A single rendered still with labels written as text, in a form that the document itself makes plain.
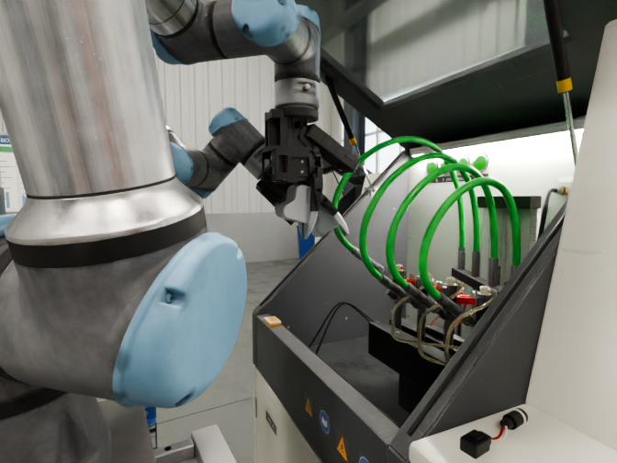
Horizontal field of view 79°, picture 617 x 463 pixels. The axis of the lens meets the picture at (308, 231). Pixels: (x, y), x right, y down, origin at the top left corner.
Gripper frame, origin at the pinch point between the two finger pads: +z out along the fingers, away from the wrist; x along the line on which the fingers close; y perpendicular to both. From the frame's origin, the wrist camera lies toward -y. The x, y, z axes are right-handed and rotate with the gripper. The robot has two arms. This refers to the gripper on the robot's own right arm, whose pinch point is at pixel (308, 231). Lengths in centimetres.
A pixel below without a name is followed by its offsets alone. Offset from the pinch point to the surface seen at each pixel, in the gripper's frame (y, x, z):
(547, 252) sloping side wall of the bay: -30.2, 22.1, 2.5
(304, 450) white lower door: -3.0, -8.6, 46.6
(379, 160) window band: -382, -520, -76
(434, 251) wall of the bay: -57, -30, 11
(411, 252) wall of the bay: -57, -41, 12
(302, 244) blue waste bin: -254, -583, 82
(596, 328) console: -28.2, 30.4, 11.5
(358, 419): -3.0, 12.0, 28.1
